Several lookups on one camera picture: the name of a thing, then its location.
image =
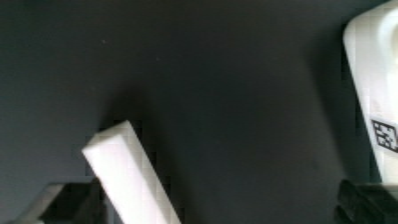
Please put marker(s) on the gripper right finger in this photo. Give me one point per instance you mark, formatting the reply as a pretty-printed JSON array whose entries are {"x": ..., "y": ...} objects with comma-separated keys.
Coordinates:
[{"x": 366, "y": 203}]

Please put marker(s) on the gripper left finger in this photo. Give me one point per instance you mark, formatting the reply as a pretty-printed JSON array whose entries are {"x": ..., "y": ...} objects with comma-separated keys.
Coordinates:
[{"x": 67, "y": 204}]

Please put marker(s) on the fiducial marker plate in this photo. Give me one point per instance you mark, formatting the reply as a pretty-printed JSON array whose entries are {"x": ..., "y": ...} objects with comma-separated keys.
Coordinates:
[{"x": 369, "y": 39}]

